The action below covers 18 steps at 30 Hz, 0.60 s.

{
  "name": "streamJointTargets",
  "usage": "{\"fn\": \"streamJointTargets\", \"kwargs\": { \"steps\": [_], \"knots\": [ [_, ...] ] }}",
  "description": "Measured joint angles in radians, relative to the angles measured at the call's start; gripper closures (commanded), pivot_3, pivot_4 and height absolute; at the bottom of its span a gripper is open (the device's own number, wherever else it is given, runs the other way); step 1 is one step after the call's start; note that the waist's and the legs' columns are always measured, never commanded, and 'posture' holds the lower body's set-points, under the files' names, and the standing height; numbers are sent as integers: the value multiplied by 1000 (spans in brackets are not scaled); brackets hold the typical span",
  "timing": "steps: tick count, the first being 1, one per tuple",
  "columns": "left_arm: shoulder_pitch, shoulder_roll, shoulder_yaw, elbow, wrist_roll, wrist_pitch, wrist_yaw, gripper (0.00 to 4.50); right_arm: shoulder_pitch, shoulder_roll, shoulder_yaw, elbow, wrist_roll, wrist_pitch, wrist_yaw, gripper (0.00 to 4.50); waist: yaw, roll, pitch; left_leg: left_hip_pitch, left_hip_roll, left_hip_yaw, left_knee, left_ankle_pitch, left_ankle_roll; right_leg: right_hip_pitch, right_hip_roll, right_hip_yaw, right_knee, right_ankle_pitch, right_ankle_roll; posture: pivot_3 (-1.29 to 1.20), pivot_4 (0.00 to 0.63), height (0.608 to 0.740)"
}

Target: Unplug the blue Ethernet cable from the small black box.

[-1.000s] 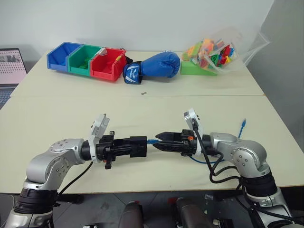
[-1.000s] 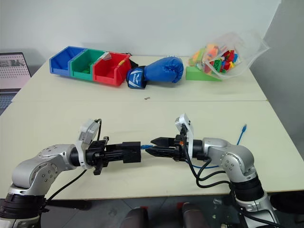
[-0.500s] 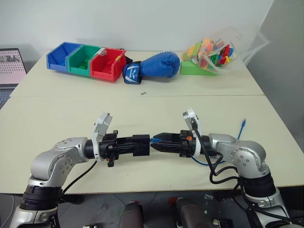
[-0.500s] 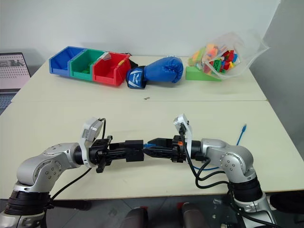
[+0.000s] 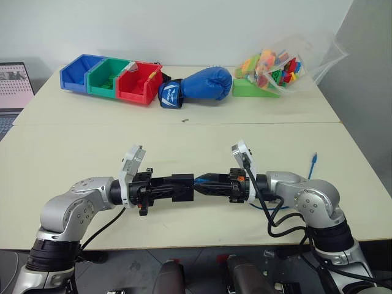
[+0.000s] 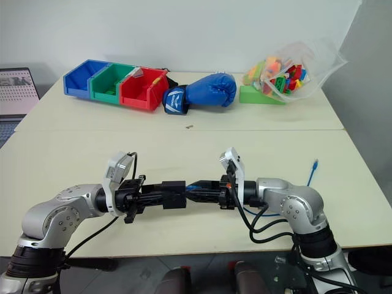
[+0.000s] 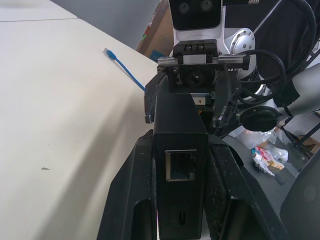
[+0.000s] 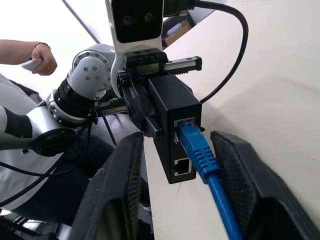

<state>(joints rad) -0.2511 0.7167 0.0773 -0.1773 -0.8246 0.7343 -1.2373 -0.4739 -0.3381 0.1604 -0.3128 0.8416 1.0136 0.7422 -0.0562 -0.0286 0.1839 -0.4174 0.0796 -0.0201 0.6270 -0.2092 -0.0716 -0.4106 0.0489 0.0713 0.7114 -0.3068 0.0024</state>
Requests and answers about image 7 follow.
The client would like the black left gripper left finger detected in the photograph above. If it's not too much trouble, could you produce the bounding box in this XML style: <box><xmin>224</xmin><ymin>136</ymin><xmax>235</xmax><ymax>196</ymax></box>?
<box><xmin>96</xmin><ymin>128</ymin><xmax>158</xmax><ymax>240</ymax></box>

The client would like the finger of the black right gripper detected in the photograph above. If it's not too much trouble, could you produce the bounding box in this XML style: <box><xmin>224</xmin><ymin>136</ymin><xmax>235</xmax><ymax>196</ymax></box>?
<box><xmin>143</xmin><ymin>73</ymin><xmax>171</xmax><ymax>124</ymax></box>
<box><xmin>211</xmin><ymin>81</ymin><xmax>241</xmax><ymax>129</ymax></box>

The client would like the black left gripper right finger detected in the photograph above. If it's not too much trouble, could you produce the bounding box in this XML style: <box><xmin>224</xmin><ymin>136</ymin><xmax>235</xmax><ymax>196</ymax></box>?
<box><xmin>205</xmin><ymin>134</ymin><xmax>291</xmax><ymax>240</ymax></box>

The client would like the small black box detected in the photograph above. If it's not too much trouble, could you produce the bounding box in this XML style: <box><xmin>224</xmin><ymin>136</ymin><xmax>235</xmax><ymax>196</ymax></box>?
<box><xmin>152</xmin><ymin>91</ymin><xmax>210</xmax><ymax>240</ymax></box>

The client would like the brown cardboard box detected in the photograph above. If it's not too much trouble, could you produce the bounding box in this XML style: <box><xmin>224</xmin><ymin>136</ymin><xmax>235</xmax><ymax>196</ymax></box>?
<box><xmin>136</xmin><ymin>0</ymin><xmax>174</xmax><ymax>60</ymax></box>

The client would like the round black joint cap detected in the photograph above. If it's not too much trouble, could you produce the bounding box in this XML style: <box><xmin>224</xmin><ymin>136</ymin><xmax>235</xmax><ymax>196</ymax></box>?
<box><xmin>235</xmin><ymin>105</ymin><xmax>283</xmax><ymax>133</ymax></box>

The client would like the crumpled clear plastic bag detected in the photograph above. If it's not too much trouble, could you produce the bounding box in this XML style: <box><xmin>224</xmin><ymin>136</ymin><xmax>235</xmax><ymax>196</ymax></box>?
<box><xmin>228</xmin><ymin>126</ymin><xmax>290</xmax><ymax>163</ymax></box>

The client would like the colourful crumpled wrapper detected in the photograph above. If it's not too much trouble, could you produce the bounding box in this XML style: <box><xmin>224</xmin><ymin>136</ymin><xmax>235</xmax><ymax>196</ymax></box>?
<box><xmin>251</xmin><ymin>146</ymin><xmax>287</xmax><ymax>176</ymax></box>

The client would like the black rounded chair part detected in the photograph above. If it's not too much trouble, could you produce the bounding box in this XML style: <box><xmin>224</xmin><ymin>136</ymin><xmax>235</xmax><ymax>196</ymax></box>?
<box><xmin>279</xmin><ymin>149</ymin><xmax>320</xmax><ymax>240</ymax></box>

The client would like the silver robot body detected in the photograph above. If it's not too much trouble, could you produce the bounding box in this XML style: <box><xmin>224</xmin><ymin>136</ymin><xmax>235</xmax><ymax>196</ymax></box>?
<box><xmin>289</xmin><ymin>63</ymin><xmax>320</xmax><ymax>119</ymax></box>

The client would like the blue Ethernet cable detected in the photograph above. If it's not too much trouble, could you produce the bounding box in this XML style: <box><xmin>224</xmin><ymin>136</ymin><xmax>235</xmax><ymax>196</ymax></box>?
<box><xmin>103</xmin><ymin>47</ymin><xmax>147</xmax><ymax>92</ymax></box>

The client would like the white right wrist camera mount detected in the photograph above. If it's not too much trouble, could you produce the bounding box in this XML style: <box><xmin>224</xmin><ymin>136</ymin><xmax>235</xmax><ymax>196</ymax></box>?
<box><xmin>169</xmin><ymin>0</ymin><xmax>226</xmax><ymax>55</ymax></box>

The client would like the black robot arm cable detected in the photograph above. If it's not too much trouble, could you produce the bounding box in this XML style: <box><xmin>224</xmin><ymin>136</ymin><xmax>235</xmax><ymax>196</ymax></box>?
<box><xmin>233</xmin><ymin>48</ymin><xmax>288</xmax><ymax>106</ymax></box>

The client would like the black metal stand frame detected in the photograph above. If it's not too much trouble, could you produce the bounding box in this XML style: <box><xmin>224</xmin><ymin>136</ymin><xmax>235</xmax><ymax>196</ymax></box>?
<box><xmin>279</xmin><ymin>107</ymin><xmax>320</xmax><ymax>161</ymax></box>

